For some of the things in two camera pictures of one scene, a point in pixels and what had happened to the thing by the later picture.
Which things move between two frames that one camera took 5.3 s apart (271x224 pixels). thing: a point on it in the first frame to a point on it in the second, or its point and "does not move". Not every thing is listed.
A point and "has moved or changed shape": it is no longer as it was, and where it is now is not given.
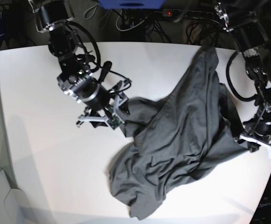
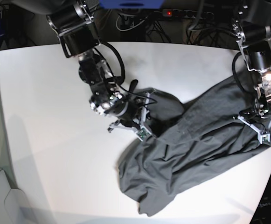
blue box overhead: (131, 4) does not move
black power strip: (182, 13) does not move
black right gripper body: (263, 127) to (262, 108)
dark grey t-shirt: (197, 124) has moved or changed shape
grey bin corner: (4, 205) does not move
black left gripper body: (95, 96) to (128, 108)
